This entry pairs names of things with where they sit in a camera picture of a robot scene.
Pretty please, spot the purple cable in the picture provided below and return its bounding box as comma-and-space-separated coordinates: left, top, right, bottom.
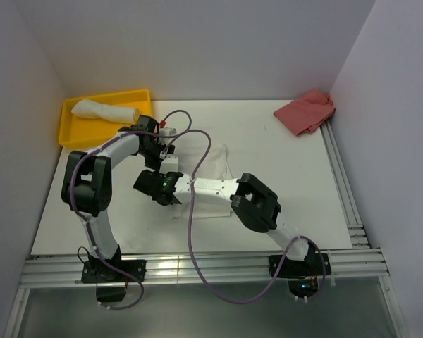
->
161, 128, 327, 305
70, 109, 192, 311

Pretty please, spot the white printed t-shirt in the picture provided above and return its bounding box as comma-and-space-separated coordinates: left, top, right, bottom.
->
172, 144, 232, 220

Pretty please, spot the aluminium front rail frame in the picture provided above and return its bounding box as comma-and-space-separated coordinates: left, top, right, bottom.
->
5, 249, 410, 337

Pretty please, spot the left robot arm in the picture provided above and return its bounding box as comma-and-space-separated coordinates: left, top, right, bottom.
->
61, 115, 179, 281

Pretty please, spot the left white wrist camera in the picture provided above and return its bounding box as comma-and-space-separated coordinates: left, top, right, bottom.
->
158, 127, 177, 143

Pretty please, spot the pink folded t-shirt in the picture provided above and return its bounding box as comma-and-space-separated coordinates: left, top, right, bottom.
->
273, 89, 336, 137

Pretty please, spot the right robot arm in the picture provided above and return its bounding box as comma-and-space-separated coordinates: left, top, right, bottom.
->
133, 170, 316, 275

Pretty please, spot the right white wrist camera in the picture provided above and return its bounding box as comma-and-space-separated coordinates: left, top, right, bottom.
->
159, 154, 179, 175

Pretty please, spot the aluminium right side rail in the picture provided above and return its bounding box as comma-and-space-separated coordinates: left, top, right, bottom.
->
320, 122, 371, 249

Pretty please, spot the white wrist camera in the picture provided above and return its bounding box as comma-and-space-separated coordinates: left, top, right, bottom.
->
158, 127, 177, 143
159, 154, 179, 175

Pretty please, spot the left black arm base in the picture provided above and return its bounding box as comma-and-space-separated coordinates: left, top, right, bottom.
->
77, 246, 147, 303

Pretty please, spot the rolled white t-shirt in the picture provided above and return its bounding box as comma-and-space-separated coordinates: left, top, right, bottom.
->
71, 99, 138, 125

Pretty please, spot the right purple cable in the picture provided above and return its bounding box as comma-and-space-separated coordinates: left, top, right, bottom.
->
161, 128, 327, 305

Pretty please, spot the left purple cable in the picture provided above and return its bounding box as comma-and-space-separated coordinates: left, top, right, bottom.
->
70, 109, 192, 311

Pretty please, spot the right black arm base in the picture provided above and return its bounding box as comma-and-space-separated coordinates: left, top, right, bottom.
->
269, 252, 332, 301

